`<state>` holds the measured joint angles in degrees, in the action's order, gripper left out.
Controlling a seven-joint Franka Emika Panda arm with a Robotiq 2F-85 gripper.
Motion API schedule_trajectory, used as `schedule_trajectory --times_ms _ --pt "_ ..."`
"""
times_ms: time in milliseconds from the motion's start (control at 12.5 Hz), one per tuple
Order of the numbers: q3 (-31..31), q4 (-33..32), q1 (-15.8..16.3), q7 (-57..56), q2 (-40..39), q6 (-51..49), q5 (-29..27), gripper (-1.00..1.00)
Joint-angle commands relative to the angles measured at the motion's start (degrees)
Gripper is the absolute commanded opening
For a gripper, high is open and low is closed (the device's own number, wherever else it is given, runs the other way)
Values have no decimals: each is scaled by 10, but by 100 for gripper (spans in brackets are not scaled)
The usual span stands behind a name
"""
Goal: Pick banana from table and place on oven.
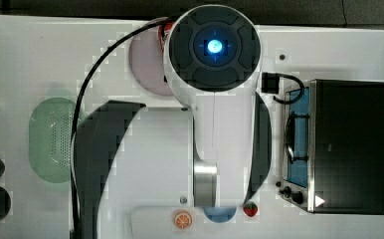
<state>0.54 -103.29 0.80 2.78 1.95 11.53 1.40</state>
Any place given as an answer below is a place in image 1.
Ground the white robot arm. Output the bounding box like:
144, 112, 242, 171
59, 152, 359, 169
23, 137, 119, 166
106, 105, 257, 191
163, 5, 263, 207

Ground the black toaster oven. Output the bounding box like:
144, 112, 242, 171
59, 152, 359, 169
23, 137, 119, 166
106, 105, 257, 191
279, 80, 384, 215

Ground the grey round plate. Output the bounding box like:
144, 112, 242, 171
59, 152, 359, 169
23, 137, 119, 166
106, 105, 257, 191
128, 31, 173, 97

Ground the red ketchup bottle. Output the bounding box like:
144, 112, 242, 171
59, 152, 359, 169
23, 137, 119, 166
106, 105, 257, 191
158, 22, 173, 52

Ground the blue bowl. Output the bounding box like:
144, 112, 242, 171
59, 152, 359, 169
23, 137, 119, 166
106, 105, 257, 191
203, 207, 237, 223

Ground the orange slice toy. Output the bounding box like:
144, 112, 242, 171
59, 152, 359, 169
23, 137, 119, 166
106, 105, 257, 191
173, 211, 193, 230

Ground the dark red strawberry toy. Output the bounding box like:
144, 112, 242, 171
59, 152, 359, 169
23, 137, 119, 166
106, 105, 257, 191
243, 202, 259, 217

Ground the green perforated colander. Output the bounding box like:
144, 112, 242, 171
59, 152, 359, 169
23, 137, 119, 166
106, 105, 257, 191
29, 98, 76, 183

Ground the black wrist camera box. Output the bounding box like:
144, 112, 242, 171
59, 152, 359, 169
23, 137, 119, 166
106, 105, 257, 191
261, 72, 304, 105

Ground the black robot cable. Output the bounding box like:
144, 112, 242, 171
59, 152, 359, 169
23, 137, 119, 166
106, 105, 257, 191
70, 17, 174, 239

